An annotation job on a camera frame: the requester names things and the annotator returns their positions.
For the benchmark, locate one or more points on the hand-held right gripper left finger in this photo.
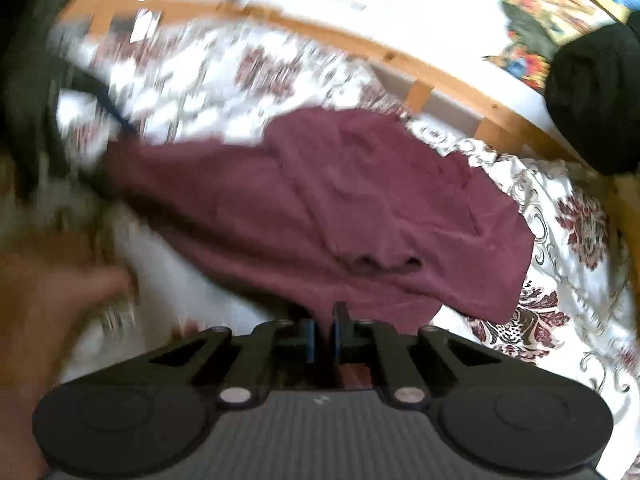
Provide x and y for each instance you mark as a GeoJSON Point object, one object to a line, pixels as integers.
{"type": "Point", "coordinates": [309, 342]}

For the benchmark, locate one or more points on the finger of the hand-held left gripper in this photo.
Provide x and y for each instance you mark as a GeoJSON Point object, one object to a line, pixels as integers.
{"type": "Point", "coordinates": [107, 107]}

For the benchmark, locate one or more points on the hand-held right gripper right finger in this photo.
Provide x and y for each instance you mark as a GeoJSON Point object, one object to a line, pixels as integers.
{"type": "Point", "coordinates": [338, 335]}

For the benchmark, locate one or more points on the maroon long-sleeve sweater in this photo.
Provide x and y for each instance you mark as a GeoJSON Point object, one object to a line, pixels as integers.
{"type": "Point", "coordinates": [325, 200]}

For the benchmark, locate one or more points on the person's left forearm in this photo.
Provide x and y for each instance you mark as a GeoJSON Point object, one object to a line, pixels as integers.
{"type": "Point", "coordinates": [45, 340]}

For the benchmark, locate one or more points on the white floral bedspread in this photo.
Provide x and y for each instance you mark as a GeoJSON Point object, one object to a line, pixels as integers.
{"type": "Point", "coordinates": [575, 270]}

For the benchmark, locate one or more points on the black hanging garment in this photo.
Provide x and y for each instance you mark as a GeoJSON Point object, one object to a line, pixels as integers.
{"type": "Point", "coordinates": [595, 100]}

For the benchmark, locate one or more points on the wooden bed frame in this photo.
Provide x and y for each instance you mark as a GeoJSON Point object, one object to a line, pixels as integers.
{"type": "Point", "coordinates": [350, 35]}

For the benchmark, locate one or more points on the colourful flower wall poster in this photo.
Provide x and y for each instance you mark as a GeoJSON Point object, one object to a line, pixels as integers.
{"type": "Point", "coordinates": [540, 15]}

